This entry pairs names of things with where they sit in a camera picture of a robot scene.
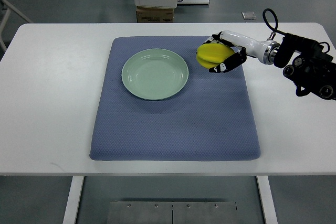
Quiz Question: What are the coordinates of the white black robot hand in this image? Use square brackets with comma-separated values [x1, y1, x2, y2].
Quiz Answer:
[203, 30, 280, 73]

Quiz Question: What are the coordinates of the yellow starfruit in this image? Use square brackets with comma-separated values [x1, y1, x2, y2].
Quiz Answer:
[196, 44, 235, 69]

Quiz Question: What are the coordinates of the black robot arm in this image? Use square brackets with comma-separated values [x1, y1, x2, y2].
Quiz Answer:
[263, 8, 335, 100]

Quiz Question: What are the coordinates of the small grey floor plate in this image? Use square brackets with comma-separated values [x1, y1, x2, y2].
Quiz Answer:
[242, 12, 257, 20]

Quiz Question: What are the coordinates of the light green plate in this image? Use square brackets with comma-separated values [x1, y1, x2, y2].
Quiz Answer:
[121, 48, 189, 101]

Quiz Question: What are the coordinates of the cardboard box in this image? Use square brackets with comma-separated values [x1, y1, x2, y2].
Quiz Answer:
[136, 7, 174, 23]

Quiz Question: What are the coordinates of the blue textured mat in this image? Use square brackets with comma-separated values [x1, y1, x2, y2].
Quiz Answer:
[90, 36, 260, 161]

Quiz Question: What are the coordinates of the right white table leg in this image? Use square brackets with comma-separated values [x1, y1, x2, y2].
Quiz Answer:
[256, 176, 278, 224]

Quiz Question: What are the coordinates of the white table leg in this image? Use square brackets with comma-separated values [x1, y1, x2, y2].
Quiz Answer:
[62, 176, 84, 224]
[256, 176, 278, 224]

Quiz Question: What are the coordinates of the left white table leg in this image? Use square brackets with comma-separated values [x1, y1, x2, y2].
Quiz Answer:
[62, 176, 84, 224]

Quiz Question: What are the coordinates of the white floor rail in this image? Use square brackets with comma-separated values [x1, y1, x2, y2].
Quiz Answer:
[177, 0, 210, 5]

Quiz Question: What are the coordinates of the metal base plate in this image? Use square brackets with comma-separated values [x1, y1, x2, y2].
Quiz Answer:
[107, 201, 239, 224]

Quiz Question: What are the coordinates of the white chair frame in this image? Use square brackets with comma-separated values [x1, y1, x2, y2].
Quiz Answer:
[1, 0, 33, 52]

